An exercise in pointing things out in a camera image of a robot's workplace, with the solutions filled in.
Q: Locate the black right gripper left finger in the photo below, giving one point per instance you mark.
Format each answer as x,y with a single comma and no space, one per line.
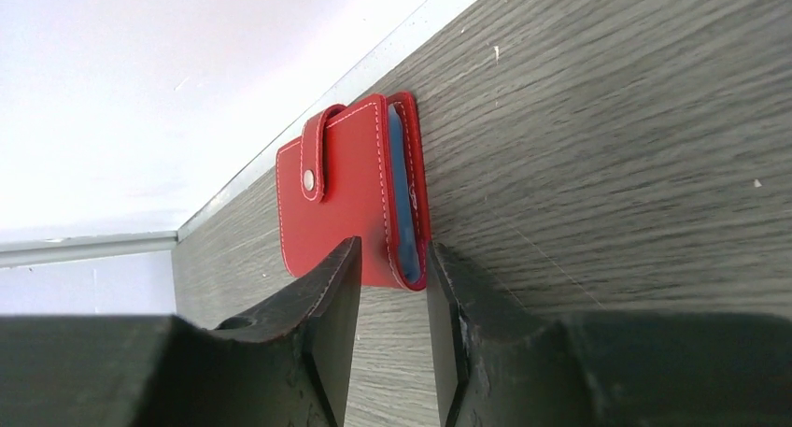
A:
283,362

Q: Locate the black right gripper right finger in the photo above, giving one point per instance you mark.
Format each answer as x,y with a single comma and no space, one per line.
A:
497,364

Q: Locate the red leather card holder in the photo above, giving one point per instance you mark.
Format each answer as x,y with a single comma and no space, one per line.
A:
357,171

